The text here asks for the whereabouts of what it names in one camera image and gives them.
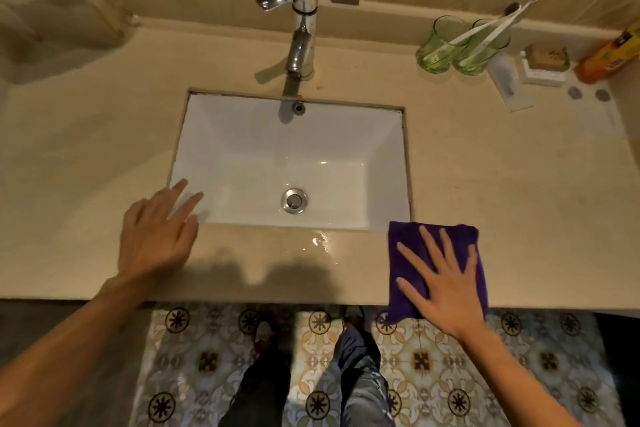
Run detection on person's left hand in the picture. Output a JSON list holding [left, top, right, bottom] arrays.
[[117, 178, 205, 288]]

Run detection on person's right hand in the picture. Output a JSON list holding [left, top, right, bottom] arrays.
[[395, 225, 489, 340]]

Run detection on purple cleaning cloth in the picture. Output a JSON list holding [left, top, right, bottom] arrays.
[[385, 220, 490, 326]]

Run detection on white rectangular sink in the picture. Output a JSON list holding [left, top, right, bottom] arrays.
[[169, 90, 412, 234]]

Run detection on chrome faucet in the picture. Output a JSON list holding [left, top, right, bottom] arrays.
[[255, 0, 320, 81]]

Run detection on person's right forearm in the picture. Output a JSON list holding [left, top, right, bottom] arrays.
[[457, 321, 583, 427]]

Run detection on person's left forearm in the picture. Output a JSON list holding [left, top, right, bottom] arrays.
[[0, 276, 151, 427]]

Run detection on person's dark trousers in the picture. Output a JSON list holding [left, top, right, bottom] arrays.
[[217, 306, 397, 427]]

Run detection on chrome sink drain stopper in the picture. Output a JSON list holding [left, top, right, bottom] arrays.
[[281, 187, 309, 216]]

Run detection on long clear plastic packet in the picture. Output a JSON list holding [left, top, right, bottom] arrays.
[[485, 52, 535, 113]]

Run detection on white soap dish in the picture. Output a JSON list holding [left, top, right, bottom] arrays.
[[517, 50, 569, 87]]

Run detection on green glass cup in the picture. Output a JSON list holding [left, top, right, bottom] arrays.
[[415, 15, 471, 75], [452, 19, 512, 76]]

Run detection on brown soap box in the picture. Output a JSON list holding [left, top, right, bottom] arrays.
[[523, 43, 571, 72]]

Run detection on white toothbrush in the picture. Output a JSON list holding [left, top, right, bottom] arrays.
[[435, 2, 521, 60], [459, 0, 549, 67]]

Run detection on orange bottle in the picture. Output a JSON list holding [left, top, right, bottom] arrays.
[[573, 21, 640, 85]]

